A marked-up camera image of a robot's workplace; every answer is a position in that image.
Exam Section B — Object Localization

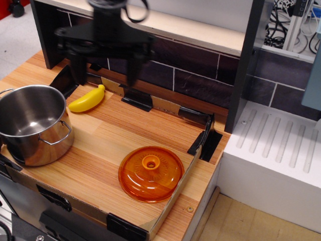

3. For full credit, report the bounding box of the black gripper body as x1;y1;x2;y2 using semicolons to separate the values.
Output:
55;11;155;60

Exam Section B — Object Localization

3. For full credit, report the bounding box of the orange transparent pot lid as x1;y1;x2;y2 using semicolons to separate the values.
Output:
118;146;185;203

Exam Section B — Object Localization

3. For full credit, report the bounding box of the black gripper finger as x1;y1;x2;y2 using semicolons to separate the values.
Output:
126;56;143;85
68;53;87;85

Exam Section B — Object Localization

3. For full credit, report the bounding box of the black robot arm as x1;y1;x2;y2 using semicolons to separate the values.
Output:
55;1;155;87

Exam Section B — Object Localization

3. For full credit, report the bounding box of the yellow plastic banana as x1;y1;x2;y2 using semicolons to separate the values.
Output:
68;84;105;112

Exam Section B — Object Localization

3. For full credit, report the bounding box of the black caster wheel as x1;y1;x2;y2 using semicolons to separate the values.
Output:
8;0;25;18

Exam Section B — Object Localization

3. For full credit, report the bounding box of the black cables bundle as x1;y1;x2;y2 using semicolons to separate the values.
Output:
263;0;321;54

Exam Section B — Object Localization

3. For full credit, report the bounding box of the brass screw washer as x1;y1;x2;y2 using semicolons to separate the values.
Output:
186;206;194;213

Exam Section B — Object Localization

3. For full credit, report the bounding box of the white ridged drain board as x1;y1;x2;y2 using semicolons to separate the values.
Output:
217;102;320;232

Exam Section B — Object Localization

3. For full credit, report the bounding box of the dark shelf frame with tiles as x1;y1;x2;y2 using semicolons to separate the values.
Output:
29;0;321;134

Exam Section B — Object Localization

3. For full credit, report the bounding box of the stainless steel pot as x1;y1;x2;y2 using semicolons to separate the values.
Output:
1;85;74;166

